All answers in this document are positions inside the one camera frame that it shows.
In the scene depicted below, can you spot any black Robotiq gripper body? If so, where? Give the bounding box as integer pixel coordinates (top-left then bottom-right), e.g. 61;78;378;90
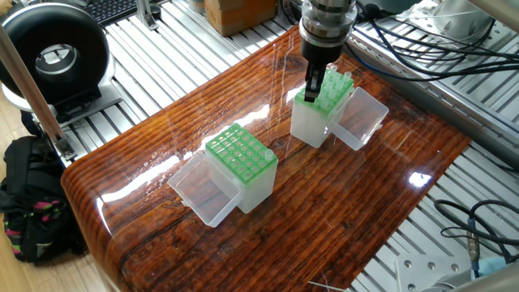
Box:
303;34;345;70

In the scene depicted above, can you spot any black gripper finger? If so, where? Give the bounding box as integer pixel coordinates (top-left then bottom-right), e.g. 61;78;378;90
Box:
304;62;324;103

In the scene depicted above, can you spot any clear green-rack pipette tip box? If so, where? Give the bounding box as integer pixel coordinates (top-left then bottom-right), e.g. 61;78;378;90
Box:
168;124;279;228
290;67;390;152

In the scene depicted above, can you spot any brown cardboard box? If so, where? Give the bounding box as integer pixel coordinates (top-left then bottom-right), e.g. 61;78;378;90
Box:
203;0;279;38

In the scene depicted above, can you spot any black keyboard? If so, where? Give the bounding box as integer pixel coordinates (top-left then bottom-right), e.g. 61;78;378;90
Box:
81;0;140;24

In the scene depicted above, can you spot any brown wooden pole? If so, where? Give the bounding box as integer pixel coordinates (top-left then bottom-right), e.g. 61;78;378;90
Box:
0;32;72;161

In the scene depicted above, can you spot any black backpack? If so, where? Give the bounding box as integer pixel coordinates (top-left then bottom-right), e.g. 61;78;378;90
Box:
0;135;88;263

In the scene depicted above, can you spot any black cable bundle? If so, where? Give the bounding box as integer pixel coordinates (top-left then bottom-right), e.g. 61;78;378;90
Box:
353;4;519;82

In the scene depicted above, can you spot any black cable with connector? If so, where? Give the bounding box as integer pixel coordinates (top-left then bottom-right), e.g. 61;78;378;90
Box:
434;199;519;262

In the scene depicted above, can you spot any silver robot mount plate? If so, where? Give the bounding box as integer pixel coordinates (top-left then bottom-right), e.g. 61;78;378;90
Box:
396;255;487;292

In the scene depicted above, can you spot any black ring light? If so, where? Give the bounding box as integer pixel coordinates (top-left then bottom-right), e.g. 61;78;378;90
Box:
0;4;110;124

